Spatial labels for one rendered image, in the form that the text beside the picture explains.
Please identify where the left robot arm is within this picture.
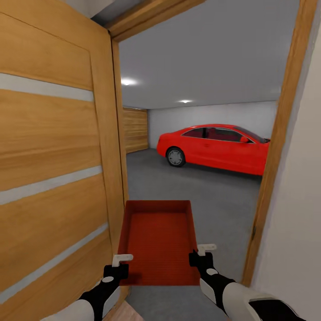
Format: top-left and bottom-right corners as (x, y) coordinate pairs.
(40, 254), (133, 321)

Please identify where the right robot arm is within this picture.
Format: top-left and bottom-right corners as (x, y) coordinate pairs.
(189, 244), (306, 321)

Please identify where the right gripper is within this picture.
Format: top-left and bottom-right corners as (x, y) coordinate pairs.
(189, 252), (213, 269)

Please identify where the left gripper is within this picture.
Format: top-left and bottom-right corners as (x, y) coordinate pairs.
(103, 264), (129, 280)

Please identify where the storage box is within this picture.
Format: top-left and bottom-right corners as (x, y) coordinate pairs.
(118, 200), (201, 286)

